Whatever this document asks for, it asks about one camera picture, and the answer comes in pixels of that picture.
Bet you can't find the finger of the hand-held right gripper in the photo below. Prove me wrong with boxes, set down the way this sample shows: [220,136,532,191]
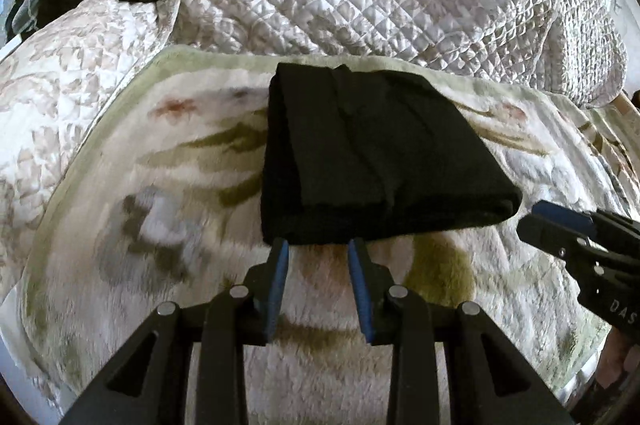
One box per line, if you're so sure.
[517,216,601,263]
[532,200,640,236]

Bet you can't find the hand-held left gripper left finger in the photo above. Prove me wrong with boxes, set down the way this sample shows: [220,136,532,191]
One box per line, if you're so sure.
[60,239,290,425]

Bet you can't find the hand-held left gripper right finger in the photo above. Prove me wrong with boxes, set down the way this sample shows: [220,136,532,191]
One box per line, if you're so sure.
[348,239,576,425]

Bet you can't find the black pants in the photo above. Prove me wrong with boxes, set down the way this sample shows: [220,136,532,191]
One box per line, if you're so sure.
[260,62,523,246]

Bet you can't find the person's right forearm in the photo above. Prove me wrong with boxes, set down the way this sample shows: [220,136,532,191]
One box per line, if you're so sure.
[597,330,633,398]

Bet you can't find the floral fleece blanket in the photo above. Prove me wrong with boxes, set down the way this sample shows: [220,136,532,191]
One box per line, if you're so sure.
[20,45,636,425]

